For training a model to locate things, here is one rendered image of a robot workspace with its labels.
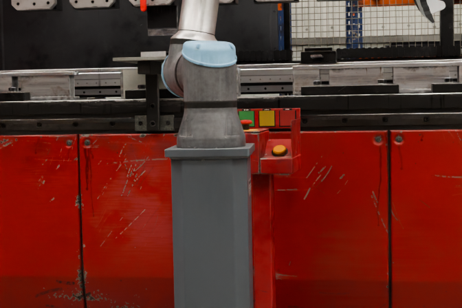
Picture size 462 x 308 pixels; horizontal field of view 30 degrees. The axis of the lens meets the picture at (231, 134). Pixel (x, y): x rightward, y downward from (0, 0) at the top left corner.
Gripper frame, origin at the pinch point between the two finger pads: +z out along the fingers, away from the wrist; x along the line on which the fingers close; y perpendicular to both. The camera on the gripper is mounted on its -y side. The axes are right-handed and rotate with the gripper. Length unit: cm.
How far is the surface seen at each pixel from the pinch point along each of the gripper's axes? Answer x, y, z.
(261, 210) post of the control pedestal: 70, -41, -23
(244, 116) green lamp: 52, -40, -46
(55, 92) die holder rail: 54, -97, -86
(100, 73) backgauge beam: 62, -83, -108
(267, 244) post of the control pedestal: 78, -42, -18
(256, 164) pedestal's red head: 55, -41, -26
